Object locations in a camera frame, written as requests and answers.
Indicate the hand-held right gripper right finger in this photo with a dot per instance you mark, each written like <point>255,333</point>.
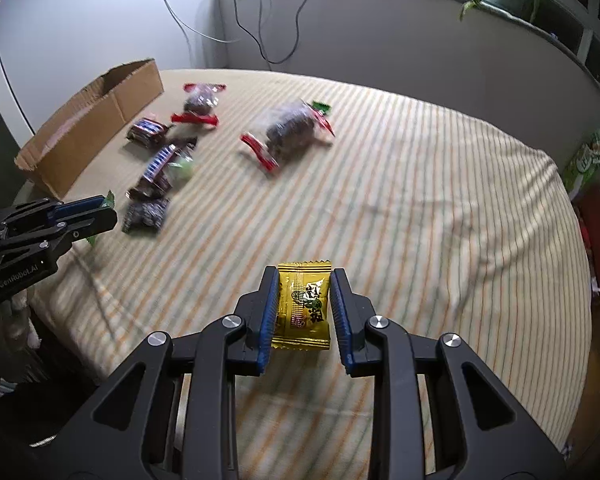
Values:
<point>341,320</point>

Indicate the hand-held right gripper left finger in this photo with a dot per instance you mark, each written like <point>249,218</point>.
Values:
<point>267,320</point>

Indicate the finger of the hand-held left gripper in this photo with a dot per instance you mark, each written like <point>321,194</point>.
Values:
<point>92,222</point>
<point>80,207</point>

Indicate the green snack packet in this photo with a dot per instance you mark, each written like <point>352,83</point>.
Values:
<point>110,201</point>

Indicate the yellow snack packet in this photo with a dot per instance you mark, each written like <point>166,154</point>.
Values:
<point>302,305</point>

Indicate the cardboard box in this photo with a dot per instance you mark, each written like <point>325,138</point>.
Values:
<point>80,125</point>

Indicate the blue-silver chocolate bar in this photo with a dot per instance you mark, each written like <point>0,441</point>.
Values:
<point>147,131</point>
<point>159,164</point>

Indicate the green candy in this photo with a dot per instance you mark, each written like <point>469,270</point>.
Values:
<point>182,172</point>

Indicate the clear red-ended snack bag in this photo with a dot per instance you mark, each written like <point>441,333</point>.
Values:
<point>200,102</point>
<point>290,132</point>

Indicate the white cloth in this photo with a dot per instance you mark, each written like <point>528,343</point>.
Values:
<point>20,325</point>

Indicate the dark silvery snack packet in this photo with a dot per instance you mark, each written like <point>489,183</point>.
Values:
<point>145,215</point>

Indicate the small green packet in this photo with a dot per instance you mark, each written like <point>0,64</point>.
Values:
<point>322,107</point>

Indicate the green snack box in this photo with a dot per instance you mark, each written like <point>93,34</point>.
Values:
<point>590,157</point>

